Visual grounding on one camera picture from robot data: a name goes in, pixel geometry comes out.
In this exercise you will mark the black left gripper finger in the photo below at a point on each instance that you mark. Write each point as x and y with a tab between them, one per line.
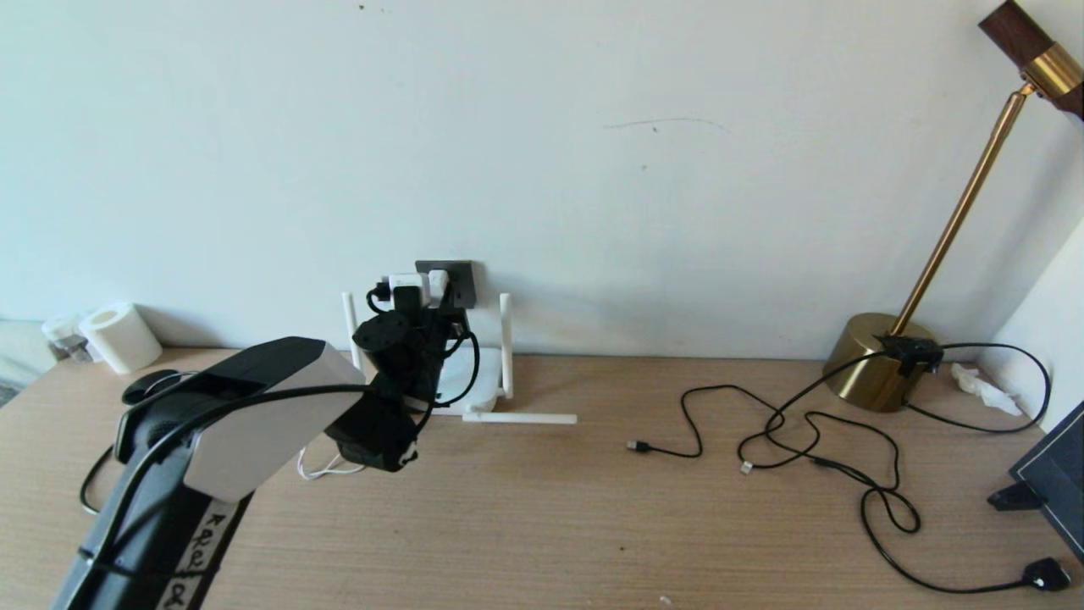
456	307

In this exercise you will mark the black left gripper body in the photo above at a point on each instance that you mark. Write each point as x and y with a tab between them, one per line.
439	347

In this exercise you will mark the white power adapter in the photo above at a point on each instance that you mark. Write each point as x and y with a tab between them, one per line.
439	285

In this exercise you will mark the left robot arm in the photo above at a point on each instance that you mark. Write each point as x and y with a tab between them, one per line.
254	424

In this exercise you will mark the white router with four antennas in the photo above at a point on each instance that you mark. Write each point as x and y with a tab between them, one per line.
491	381

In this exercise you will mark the black round desk grommet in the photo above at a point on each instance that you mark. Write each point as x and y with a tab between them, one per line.
138	391

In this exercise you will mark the white toilet paper roll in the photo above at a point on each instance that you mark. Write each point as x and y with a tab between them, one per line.
123	339

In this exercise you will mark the small clear jar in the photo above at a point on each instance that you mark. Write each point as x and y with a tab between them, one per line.
63	332

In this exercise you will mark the brass desk lamp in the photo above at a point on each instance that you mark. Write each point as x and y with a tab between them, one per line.
868	360

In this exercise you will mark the crumpled white tissue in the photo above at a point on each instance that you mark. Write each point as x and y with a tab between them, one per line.
982	390

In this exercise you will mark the black clip stand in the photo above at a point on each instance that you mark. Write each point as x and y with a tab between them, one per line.
1013	496

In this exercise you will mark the dark teal patterned board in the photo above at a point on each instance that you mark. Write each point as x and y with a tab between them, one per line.
1059	483

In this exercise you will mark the grey wall socket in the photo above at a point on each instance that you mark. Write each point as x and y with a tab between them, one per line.
466	280

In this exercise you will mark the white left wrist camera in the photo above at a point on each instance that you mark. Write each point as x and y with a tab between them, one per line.
406	281

